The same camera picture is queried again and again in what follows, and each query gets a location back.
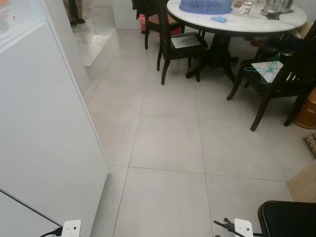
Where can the white fridge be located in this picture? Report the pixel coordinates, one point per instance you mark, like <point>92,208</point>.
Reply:
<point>49,123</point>

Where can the brown wooden barrel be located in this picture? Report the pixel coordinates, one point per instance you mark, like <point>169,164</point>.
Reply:
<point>307,111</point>

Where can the wooden slat trivet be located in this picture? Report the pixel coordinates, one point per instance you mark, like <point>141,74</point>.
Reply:
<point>311,144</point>

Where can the dark wooden dining chair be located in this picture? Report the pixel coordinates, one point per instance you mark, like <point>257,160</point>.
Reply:
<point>182,44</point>
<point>153,19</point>
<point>291,74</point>

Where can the light wooden board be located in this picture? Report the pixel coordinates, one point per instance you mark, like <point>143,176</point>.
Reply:
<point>303,185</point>

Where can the black padded chair seat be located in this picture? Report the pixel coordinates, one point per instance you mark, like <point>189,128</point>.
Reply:
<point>289,219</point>

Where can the metal pot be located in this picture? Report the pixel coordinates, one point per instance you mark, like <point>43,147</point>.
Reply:
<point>277,5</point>

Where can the round white dining table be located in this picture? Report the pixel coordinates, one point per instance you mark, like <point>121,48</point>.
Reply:
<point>237,24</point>

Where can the white mug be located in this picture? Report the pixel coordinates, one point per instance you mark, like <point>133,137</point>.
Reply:
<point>245,9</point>

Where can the small blue cloth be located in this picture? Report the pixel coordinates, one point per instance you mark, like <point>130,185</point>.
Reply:
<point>219,19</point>

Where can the blue plastic food cover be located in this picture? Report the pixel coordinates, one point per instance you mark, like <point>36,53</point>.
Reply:
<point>205,6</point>

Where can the white partition panel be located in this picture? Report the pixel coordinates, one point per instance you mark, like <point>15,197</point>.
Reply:
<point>71,44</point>

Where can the standing person's dark legs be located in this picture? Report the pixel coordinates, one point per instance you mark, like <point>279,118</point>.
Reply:
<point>75,12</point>

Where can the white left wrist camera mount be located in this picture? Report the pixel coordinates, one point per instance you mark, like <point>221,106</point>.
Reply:
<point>71,228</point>

